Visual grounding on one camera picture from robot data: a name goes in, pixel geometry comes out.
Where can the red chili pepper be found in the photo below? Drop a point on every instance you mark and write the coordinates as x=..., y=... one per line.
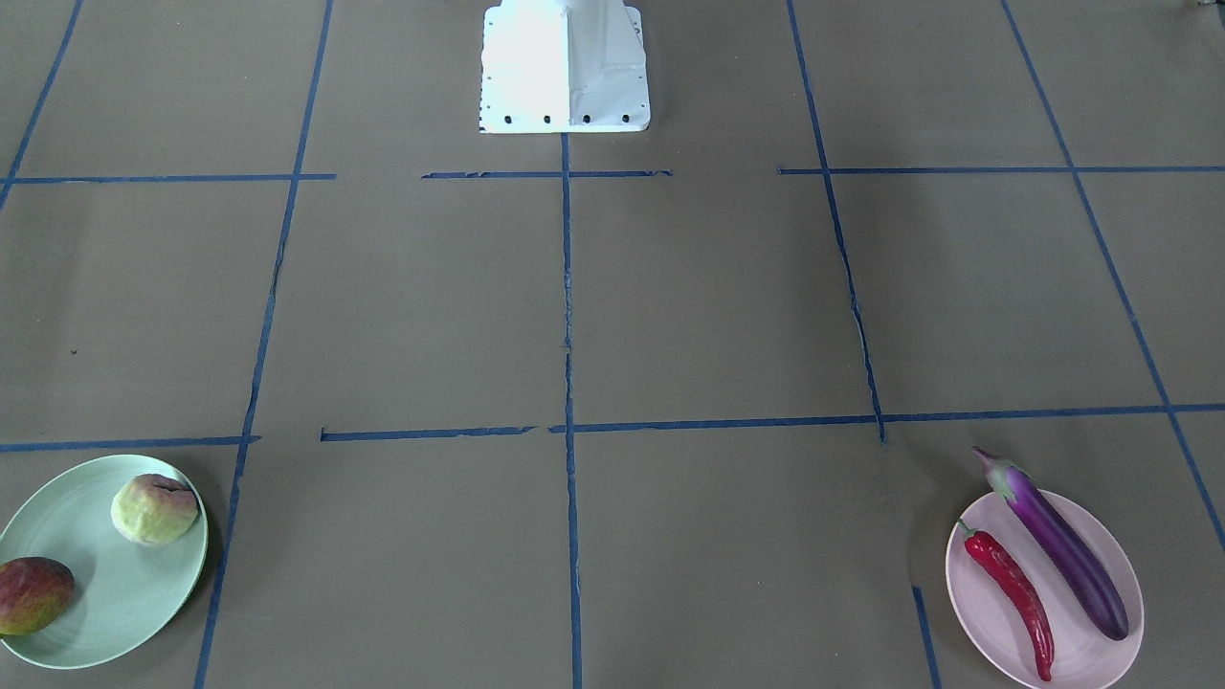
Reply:
x=1009, y=576

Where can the pink peach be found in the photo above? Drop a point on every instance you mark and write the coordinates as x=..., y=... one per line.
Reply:
x=154, y=510

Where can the purple eggplant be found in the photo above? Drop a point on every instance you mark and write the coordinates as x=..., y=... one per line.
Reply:
x=1083, y=571

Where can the red yellow pomegranate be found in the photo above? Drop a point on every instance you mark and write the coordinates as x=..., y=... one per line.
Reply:
x=35, y=591

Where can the green plate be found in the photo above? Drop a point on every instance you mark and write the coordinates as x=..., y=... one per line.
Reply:
x=125, y=593

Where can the pink plate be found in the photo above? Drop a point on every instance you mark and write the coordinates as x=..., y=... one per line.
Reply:
x=1084, y=657

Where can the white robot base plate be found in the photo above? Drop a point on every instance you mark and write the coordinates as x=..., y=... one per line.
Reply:
x=563, y=66

